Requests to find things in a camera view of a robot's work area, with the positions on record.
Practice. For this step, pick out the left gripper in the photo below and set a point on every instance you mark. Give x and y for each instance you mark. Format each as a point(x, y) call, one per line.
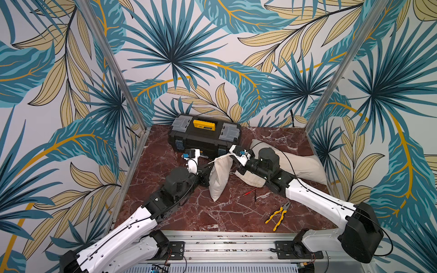
point(203, 173)

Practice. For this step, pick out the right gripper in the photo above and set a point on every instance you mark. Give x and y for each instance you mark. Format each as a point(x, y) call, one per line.
point(241, 168)

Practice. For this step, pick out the cream cloth bag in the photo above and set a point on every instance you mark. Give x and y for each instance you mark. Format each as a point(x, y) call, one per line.
point(251, 179)
point(219, 175)
point(305, 167)

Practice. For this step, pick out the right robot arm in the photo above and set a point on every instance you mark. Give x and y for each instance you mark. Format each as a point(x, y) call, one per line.
point(357, 231)

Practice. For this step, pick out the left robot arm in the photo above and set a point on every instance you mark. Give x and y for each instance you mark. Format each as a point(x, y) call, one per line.
point(138, 238)

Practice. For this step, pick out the black plastic toolbox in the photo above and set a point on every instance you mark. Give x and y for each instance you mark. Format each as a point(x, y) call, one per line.
point(212, 137)

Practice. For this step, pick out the yellow black pliers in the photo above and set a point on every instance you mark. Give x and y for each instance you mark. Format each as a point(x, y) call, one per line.
point(280, 213)

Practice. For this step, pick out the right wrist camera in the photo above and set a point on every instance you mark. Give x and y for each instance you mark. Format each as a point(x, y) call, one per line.
point(239, 154)

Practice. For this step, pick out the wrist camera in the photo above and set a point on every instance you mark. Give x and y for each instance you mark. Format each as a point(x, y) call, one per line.
point(191, 157)
point(239, 154)

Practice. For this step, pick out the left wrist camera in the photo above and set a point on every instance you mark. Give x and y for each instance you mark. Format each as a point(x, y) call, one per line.
point(191, 157)

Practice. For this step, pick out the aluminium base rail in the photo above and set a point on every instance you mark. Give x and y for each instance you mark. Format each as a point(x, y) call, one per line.
point(238, 252)

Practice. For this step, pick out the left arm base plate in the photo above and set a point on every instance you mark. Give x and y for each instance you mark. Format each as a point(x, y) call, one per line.
point(172, 250)

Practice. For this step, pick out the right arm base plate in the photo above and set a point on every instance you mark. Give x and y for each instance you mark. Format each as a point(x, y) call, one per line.
point(294, 250)

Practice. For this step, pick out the right aluminium frame post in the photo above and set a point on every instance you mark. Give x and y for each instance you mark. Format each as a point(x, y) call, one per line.
point(363, 32)

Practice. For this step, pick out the aluminium frame post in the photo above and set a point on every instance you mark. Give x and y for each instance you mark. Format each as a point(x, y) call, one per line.
point(363, 32)
point(97, 31)

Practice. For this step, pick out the left aluminium frame post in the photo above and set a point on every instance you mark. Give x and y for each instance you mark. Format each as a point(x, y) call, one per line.
point(97, 31)

